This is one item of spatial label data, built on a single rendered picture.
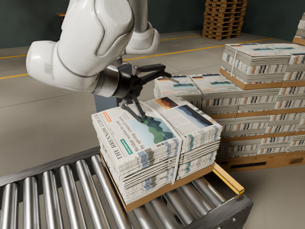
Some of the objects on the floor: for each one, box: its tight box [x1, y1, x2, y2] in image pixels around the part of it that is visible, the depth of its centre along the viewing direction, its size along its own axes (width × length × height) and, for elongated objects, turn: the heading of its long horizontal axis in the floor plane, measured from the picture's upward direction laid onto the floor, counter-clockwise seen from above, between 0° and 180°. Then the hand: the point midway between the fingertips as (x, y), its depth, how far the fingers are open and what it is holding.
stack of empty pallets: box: [202, 0, 248, 40], centre depth 721 cm, size 126×86×130 cm
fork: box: [220, 157, 273, 169], centre depth 192 cm, size 10×105×4 cm, turn 98°
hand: (165, 98), depth 69 cm, fingers open, 13 cm apart
